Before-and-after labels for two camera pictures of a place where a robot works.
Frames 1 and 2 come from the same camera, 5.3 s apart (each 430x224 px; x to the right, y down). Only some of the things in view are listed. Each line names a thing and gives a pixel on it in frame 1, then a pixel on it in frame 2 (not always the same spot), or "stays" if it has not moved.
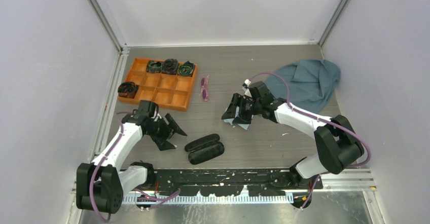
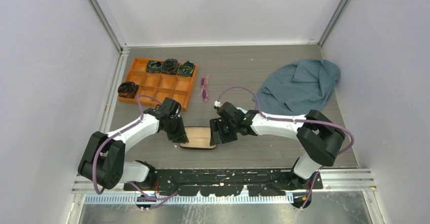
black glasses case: [204, 149] to [199, 138]
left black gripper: [162, 142] to [180, 136]
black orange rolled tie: [128, 89] stays
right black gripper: [242, 118] to [216, 125]
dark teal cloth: [311, 83] stays
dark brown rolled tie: [170, 66] stays
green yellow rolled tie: [185, 69] stays
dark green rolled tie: [154, 66] stays
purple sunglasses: [204, 89] stays
